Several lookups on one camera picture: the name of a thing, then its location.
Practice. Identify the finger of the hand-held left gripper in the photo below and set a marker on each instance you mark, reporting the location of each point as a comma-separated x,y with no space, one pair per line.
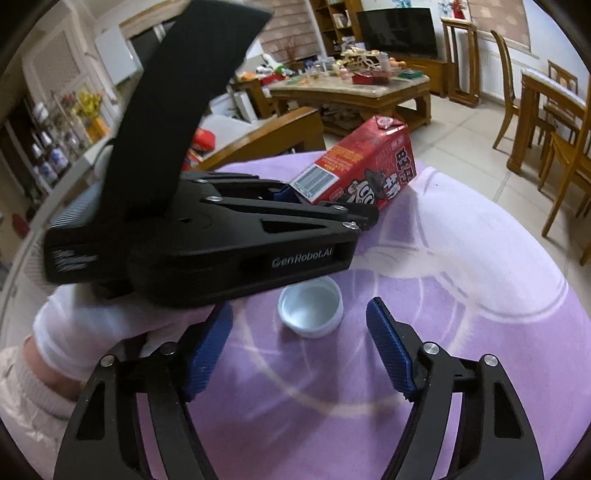
282,194
300,217

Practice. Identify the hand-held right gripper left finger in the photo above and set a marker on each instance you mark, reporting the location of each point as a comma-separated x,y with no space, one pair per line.
207,350

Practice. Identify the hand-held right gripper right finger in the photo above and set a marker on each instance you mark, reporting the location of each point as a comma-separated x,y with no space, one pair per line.
388,346

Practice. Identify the red milk carton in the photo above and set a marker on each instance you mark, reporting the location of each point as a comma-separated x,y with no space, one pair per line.
360,157

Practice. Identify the small white cup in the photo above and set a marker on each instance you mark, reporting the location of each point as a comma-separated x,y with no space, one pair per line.
309,309

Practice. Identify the person's left forearm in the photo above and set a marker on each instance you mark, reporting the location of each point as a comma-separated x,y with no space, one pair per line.
37,397

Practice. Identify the person's left hand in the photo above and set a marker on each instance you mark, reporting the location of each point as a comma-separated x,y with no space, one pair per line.
92,318

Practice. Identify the white sofa cushion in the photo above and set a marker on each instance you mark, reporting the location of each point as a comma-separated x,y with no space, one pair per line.
226,127

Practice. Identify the purple tablecloth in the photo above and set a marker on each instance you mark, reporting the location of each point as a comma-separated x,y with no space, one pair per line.
461,286

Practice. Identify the red snack bag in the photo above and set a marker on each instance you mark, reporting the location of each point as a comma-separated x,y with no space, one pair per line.
203,138

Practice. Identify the wooden coffee table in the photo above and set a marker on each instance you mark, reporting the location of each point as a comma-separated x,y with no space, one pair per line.
332,90

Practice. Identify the pile of assorted small items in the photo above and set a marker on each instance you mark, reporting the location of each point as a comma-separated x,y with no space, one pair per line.
364,60

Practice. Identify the wooden bookshelf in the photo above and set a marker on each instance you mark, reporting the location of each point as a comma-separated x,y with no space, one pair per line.
330,18

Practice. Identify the low wooden television stand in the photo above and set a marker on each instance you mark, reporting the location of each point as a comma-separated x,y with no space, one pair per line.
434,76

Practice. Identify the display shelf with bottles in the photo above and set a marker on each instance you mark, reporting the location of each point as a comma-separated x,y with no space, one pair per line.
51,157

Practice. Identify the black television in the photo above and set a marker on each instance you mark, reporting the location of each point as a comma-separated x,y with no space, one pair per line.
397,32

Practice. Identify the yellow flowers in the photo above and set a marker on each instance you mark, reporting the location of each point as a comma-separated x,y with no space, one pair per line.
87,102

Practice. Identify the white radiator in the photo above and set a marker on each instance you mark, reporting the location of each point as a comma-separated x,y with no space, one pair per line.
484,62

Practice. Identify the tall narrow wooden stand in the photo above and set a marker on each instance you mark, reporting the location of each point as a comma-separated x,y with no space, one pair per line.
461,27

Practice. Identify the wooden dining table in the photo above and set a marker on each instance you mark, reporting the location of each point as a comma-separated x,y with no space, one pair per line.
524,115

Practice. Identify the wooden dining chair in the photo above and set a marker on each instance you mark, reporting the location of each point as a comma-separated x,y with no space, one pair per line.
561,83
531,122
572,147

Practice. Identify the red ornament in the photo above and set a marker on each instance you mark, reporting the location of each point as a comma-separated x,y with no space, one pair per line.
457,9

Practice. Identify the beige window blind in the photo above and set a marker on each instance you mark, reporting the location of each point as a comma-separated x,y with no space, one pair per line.
498,23

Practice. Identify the wooden sofa frame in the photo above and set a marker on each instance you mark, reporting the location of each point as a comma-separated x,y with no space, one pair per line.
277,134

